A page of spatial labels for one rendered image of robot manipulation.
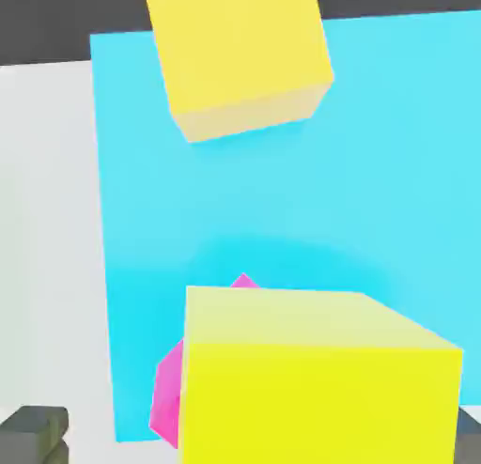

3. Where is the large cyan box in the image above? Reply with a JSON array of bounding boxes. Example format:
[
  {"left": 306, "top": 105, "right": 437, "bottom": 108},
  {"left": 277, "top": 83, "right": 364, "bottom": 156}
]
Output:
[{"left": 88, "top": 8, "right": 481, "bottom": 443}]

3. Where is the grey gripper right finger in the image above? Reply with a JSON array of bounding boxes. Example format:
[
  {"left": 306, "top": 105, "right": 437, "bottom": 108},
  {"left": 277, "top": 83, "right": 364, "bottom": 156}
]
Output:
[{"left": 455, "top": 406, "right": 481, "bottom": 464}]

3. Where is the small golden yellow cube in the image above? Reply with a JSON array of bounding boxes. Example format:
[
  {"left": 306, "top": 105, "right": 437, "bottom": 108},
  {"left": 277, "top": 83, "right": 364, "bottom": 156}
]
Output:
[{"left": 141, "top": 0, "right": 335, "bottom": 145}]

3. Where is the small pink cube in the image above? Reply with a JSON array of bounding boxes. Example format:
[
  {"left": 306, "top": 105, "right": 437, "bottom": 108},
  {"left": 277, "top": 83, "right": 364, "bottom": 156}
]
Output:
[{"left": 148, "top": 271, "right": 261, "bottom": 450}]

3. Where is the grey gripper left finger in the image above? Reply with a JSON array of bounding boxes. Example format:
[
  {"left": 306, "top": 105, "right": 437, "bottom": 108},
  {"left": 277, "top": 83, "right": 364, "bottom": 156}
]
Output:
[{"left": 0, "top": 405, "right": 70, "bottom": 464}]

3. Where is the small lemon yellow cube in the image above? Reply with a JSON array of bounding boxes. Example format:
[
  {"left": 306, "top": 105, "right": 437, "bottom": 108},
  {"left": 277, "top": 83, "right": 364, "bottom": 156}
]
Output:
[{"left": 176, "top": 285, "right": 464, "bottom": 464}]

